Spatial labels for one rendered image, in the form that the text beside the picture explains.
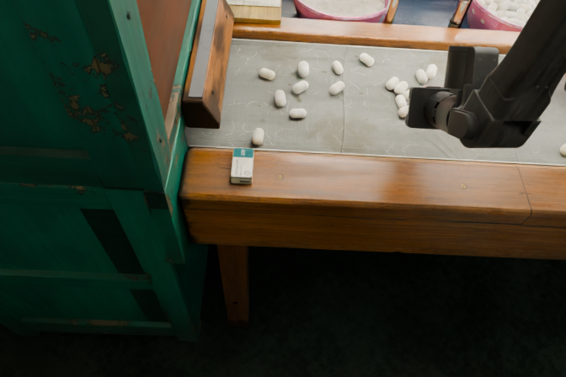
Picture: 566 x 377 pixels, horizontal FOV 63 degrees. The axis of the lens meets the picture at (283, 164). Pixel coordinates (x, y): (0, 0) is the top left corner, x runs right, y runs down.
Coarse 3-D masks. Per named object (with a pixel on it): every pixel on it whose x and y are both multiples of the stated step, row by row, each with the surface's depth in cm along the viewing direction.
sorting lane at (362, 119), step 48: (240, 48) 100; (288, 48) 101; (336, 48) 101; (384, 48) 102; (240, 96) 92; (288, 96) 92; (336, 96) 93; (384, 96) 94; (192, 144) 84; (240, 144) 85; (288, 144) 86; (336, 144) 86; (384, 144) 87; (432, 144) 87; (528, 144) 89
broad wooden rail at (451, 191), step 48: (192, 192) 76; (240, 192) 76; (288, 192) 77; (336, 192) 77; (384, 192) 78; (432, 192) 78; (480, 192) 79; (528, 192) 79; (192, 240) 89; (240, 240) 88; (288, 240) 88; (336, 240) 87; (384, 240) 87; (432, 240) 86; (480, 240) 86; (528, 240) 85
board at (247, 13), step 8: (280, 0) 104; (232, 8) 102; (240, 8) 102; (248, 8) 102; (256, 8) 102; (264, 8) 102; (272, 8) 102; (280, 8) 102; (240, 16) 100; (248, 16) 100; (256, 16) 100; (264, 16) 101; (272, 16) 101; (280, 16) 101
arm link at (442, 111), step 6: (450, 90) 66; (456, 90) 64; (462, 90) 63; (450, 96) 68; (456, 96) 67; (444, 102) 67; (450, 102) 65; (456, 102) 63; (438, 108) 68; (444, 108) 66; (450, 108) 64; (438, 114) 67; (444, 114) 65; (438, 120) 68; (444, 120) 65; (438, 126) 69; (444, 126) 66
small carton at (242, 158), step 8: (240, 152) 78; (248, 152) 78; (232, 160) 77; (240, 160) 77; (248, 160) 77; (232, 168) 76; (240, 168) 76; (248, 168) 76; (232, 176) 75; (240, 176) 76; (248, 176) 76
